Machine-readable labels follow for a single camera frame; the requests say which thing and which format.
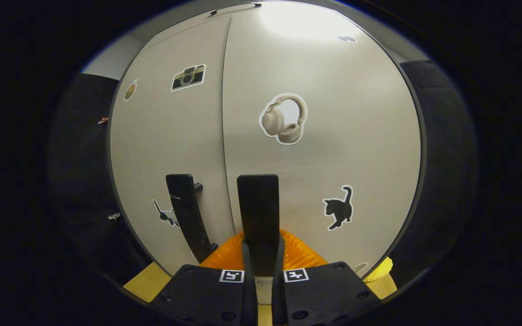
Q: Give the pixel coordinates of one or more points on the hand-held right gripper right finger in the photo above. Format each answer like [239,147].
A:
[278,294]

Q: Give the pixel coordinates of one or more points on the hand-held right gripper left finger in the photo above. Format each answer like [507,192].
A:
[249,294]

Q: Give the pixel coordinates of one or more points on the shoe cabinet door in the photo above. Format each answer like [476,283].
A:
[356,136]
[170,136]

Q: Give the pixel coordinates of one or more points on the grey double-door shoe cabinet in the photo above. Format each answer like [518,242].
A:
[423,145]

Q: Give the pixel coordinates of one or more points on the grey cabinet drawer front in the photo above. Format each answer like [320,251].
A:
[197,20]

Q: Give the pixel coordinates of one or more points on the white clip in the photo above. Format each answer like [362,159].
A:
[114,216]

